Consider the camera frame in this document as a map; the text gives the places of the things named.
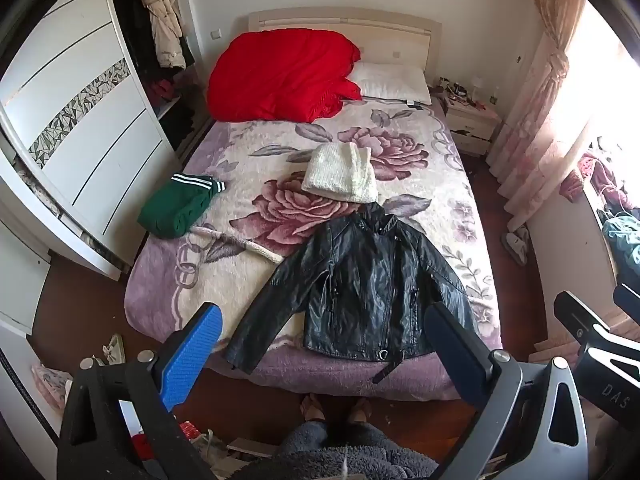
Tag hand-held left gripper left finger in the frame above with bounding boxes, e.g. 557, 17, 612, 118
56, 302, 224, 480

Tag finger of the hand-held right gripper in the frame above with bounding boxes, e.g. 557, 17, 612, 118
553, 290, 612, 349
614, 282, 640, 312

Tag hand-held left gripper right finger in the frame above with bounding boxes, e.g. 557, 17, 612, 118
424, 302, 590, 480

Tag black leather jacket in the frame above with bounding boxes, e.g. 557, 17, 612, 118
222, 202, 478, 386

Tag red folded clothes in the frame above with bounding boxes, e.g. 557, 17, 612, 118
149, 79, 177, 104

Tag dark hanging clothes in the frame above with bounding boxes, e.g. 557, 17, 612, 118
111, 0, 157, 81

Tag teal cloth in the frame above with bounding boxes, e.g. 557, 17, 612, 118
601, 210, 640, 267

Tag white shoe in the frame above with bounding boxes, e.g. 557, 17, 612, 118
102, 334, 126, 366

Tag white slippers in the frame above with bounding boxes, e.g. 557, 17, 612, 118
504, 227, 530, 267

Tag person's foot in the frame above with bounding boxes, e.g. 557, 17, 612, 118
349, 399, 374, 424
300, 394, 328, 424

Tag pink cloth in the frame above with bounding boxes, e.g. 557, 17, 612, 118
560, 155, 632, 206

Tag pink slipper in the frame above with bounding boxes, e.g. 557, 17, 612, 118
31, 364, 74, 409

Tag green garment with white stripes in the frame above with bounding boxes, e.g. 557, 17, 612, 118
137, 173, 227, 239

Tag person's grey fleece clothing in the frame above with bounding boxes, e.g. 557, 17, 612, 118
235, 421, 442, 480

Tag pink floral curtain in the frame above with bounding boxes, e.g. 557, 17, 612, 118
487, 0, 587, 231

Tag white knitted sweater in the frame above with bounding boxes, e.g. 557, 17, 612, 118
301, 142, 379, 204

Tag white nightstand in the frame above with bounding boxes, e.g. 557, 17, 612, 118
444, 97, 502, 157

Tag floral purple blanket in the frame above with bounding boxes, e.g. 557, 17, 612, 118
125, 97, 503, 401

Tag nightstand clutter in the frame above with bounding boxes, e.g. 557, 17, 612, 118
439, 77, 501, 111

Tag white pillow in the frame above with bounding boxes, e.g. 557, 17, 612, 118
347, 62, 432, 107

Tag white wardrobe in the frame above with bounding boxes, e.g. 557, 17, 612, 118
0, 0, 211, 281

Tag red duvet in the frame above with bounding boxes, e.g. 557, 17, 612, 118
206, 30, 363, 124

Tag beige hanging coat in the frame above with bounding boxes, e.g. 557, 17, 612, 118
141, 0, 187, 69

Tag cream fuzzy strap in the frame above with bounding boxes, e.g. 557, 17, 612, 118
189, 226, 286, 264

